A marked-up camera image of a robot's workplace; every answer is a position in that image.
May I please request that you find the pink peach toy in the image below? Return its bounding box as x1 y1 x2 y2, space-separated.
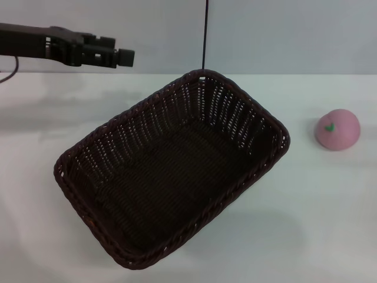
313 108 362 152

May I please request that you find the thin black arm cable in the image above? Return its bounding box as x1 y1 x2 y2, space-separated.
0 55 19 84

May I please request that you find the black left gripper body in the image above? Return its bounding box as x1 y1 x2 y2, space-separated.
44 26 118 70

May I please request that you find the black woven plastic basket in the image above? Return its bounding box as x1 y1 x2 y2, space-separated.
53 68 291 271

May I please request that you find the thin black wall strip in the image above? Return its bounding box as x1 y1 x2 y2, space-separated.
201 0 210 71

